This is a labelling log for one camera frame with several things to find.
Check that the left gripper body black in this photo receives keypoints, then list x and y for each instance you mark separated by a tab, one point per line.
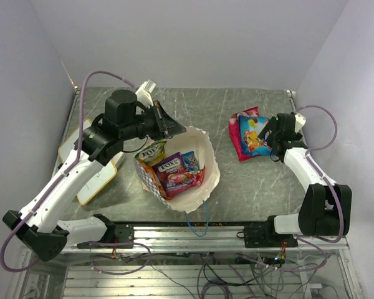
151	125

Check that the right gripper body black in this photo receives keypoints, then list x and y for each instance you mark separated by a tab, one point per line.
272	135

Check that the blue checkered paper bag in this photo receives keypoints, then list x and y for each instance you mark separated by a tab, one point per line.
192	202

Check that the blue Slendy fruit snack bag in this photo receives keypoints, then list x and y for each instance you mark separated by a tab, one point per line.
250	127

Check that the green orange Foxs candy bag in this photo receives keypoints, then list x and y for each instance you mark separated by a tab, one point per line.
151	156

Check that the red REAL chips bag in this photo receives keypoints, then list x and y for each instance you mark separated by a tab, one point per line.
234	134

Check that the purple Foxs candy bag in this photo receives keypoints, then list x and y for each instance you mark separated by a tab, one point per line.
172	175

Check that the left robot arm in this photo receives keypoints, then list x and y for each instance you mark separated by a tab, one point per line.
37	224

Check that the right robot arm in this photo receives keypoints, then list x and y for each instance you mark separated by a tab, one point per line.
326	207

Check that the small blue snack packet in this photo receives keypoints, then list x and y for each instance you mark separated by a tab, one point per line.
190	161

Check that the white whiteboard marker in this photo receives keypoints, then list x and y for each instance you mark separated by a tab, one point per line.
118	159

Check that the red pink candy packet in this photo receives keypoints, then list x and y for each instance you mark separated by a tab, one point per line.
195	177

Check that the small yellow-framed whiteboard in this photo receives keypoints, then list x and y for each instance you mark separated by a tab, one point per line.
86	179

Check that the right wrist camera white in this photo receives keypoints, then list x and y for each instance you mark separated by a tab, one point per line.
300	121

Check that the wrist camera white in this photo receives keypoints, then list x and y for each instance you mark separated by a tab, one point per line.
300	121
144	93

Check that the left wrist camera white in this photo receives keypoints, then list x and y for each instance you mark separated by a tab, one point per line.
144	93

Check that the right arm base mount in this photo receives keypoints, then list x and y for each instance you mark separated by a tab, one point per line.
262	234

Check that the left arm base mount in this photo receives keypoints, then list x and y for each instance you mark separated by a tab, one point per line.
119	236

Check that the aluminium frame rail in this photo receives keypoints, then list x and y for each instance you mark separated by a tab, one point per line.
178	238

